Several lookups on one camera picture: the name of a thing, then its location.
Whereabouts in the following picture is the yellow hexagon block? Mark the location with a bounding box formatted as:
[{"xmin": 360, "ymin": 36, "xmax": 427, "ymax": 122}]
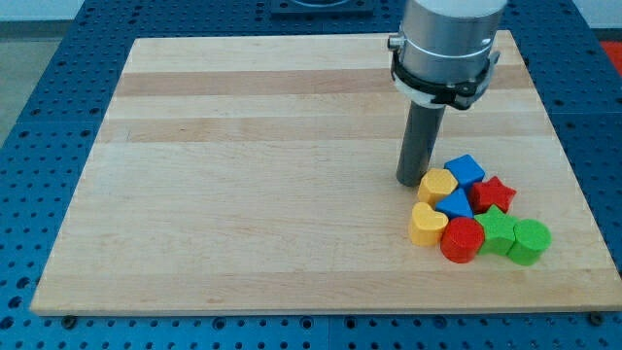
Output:
[{"xmin": 417, "ymin": 168, "xmax": 458, "ymax": 207}]

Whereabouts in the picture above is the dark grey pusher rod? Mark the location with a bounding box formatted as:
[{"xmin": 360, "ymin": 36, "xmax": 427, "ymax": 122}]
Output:
[{"xmin": 396, "ymin": 102, "xmax": 445, "ymax": 187}]

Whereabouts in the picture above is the blue triangle block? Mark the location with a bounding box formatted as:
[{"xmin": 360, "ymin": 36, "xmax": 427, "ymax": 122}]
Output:
[{"xmin": 435, "ymin": 189, "xmax": 473, "ymax": 220}]

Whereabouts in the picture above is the red star block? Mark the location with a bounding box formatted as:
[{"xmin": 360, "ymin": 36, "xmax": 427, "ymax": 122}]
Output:
[{"xmin": 467, "ymin": 176, "xmax": 517, "ymax": 214}]

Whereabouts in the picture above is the yellow heart block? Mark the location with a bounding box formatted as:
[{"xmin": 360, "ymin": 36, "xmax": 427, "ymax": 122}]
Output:
[{"xmin": 408, "ymin": 202, "xmax": 449, "ymax": 247}]

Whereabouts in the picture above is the blue cube block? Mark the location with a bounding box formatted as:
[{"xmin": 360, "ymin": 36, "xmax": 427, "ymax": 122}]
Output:
[{"xmin": 444, "ymin": 154, "xmax": 486, "ymax": 193}]

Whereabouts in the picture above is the green star block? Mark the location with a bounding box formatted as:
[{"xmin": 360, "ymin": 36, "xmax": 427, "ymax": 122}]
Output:
[{"xmin": 474, "ymin": 205, "xmax": 518, "ymax": 256}]

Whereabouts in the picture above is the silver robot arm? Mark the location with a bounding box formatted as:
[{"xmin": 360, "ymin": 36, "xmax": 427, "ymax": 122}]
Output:
[{"xmin": 387, "ymin": 0, "xmax": 507, "ymax": 110}]

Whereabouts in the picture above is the green cylinder block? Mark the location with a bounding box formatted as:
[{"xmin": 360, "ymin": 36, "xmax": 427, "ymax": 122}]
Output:
[{"xmin": 506, "ymin": 219, "xmax": 552, "ymax": 266}]

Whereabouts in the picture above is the red cylinder block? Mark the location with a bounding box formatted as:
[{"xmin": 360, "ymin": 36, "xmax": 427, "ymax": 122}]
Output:
[{"xmin": 440, "ymin": 217, "xmax": 485, "ymax": 263}]

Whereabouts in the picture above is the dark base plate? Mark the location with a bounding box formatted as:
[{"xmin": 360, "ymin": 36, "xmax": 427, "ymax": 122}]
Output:
[{"xmin": 267, "ymin": 0, "xmax": 376, "ymax": 18}]

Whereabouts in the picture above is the wooden board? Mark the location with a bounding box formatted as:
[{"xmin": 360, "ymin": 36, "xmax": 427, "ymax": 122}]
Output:
[{"xmin": 30, "ymin": 30, "xmax": 621, "ymax": 316}]

